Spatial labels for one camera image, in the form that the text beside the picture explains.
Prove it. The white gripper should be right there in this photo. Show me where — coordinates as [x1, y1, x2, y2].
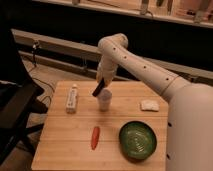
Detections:
[92, 62, 116, 97]

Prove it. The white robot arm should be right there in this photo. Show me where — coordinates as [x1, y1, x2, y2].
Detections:
[97, 33, 213, 171]

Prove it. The green ceramic bowl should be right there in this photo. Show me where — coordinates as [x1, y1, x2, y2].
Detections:
[119, 121, 157, 160]

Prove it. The orange carrot toy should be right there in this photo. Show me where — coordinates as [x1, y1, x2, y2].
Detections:
[91, 127, 100, 150]

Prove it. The black office chair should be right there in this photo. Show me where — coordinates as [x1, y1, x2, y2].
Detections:
[0, 83, 48, 165]

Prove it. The black hanging cable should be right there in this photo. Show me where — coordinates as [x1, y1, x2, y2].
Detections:
[20, 41, 56, 101]

